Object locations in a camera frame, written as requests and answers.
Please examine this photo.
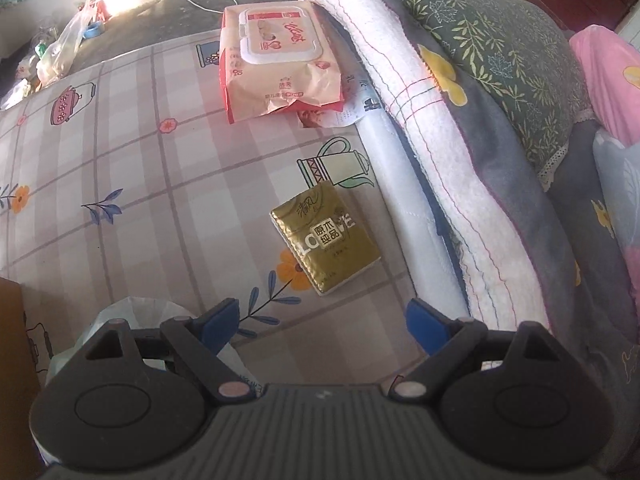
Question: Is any grey fleece-lined floral blanket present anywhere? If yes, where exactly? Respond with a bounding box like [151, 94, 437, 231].
[282, 0, 640, 461]

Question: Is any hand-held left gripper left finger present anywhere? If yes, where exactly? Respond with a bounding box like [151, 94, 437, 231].
[85, 297, 256, 404]

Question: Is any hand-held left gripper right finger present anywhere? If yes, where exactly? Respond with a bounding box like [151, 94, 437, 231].
[389, 298, 558, 403]

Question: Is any white paper receipt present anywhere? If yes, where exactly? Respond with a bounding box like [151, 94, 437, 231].
[297, 72, 386, 131]

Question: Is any pink pillow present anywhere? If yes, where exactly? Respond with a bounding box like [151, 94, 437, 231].
[569, 24, 640, 144]

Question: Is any plaid patterned bed sheet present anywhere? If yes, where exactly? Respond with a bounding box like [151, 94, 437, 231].
[0, 27, 436, 376]

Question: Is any gold tissue pack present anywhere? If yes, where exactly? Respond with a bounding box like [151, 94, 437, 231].
[269, 182, 382, 295]

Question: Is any white printed plastic bag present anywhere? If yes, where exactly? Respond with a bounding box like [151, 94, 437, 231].
[47, 296, 264, 399]

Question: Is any pink wet wipes pack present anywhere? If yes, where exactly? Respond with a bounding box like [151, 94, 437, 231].
[219, 0, 347, 125]

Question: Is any clear plastic bag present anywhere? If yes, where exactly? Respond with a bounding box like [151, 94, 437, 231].
[36, 0, 97, 87]

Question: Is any grey leaf print pillow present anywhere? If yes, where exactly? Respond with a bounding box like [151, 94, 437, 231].
[392, 0, 596, 194]

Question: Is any brown cardboard box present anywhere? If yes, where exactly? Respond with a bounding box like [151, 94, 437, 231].
[0, 277, 42, 411]

